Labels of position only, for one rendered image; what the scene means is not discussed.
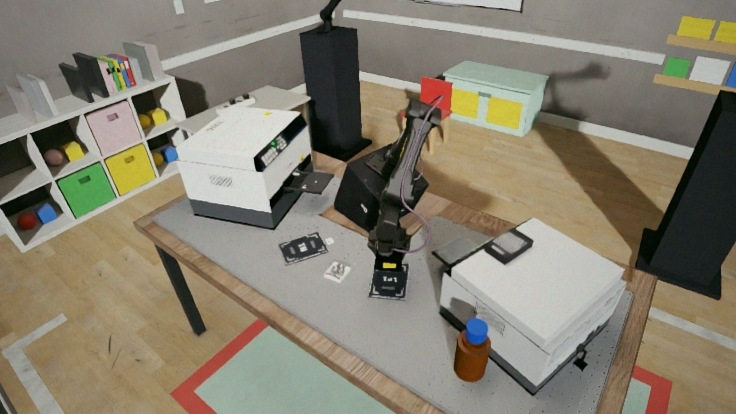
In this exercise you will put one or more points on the brown bottle with blue cap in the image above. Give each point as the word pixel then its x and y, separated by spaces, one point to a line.
pixel 472 351

